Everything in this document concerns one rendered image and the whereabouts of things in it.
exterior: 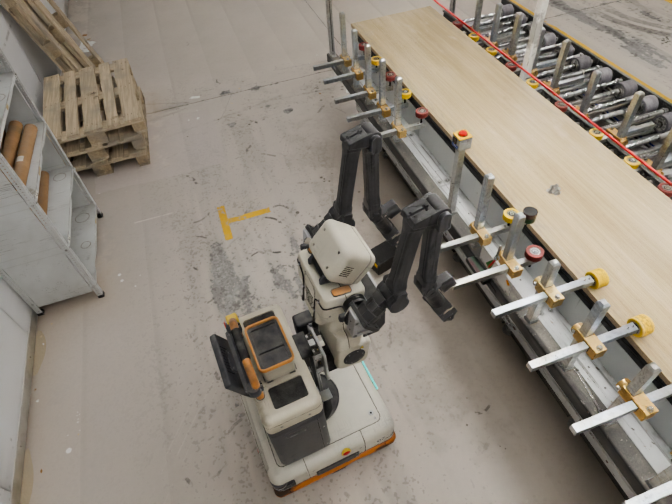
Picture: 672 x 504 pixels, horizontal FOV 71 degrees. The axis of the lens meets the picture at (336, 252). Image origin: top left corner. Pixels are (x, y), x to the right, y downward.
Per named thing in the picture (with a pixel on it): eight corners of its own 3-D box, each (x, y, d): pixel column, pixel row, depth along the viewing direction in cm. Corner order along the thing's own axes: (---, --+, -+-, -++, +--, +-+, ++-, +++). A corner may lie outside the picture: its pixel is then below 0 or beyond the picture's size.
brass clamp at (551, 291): (549, 309, 194) (553, 302, 191) (530, 285, 203) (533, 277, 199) (562, 304, 195) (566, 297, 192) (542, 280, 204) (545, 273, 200)
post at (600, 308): (563, 372, 201) (603, 307, 165) (558, 365, 203) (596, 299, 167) (570, 369, 201) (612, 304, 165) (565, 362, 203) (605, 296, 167)
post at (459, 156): (449, 216, 264) (459, 150, 230) (444, 210, 267) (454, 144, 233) (456, 214, 265) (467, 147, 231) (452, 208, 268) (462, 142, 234)
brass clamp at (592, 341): (590, 360, 178) (595, 354, 175) (567, 332, 187) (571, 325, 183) (604, 355, 179) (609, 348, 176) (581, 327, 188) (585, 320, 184)
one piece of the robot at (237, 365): (262, 412, 193) (227, 400, 176) (238, 343, 215) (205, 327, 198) (284, 396, 192) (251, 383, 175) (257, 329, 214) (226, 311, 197)
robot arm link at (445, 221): (419, 195, 143) (439, 218, 136) (435, 189, 145) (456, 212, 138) (409, 282, 176) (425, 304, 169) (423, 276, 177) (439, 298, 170)
